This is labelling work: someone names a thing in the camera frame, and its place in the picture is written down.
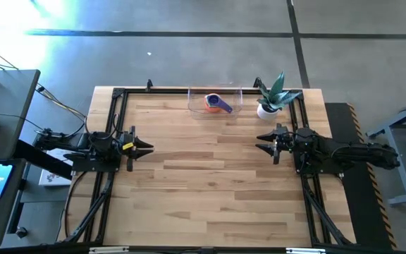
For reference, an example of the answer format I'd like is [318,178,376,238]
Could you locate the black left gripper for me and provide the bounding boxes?
[119,126,154,173]

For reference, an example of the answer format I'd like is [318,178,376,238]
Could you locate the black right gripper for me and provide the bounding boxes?
[254,123,294,166]

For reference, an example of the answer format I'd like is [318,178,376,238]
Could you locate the purple measuring cup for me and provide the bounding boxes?
[208,94,234,114]

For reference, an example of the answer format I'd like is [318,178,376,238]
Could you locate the red-orange measuring cup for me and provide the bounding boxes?
[204,95,223,114]

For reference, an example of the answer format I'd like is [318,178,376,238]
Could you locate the clear plastic basket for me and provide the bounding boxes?
[187,85,243,120]

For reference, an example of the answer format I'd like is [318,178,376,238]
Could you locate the green plant in white pot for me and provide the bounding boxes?
[255,71,302,121]

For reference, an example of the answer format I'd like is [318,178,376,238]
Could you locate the white printed booklet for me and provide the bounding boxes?
[38,146,77,187]

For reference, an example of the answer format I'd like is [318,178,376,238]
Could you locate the black hazard-striped floor mat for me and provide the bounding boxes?
[324,102,398,251]

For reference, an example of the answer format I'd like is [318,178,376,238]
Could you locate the grey metal table stand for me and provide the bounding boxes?
[364,92,406,207]

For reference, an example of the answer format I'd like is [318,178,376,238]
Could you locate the black metal table frame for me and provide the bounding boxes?
[63,78,357,248]

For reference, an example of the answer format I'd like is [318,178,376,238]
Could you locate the silver metal bracket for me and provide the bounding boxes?
[286,248,326,254]
[89,246,130,254]

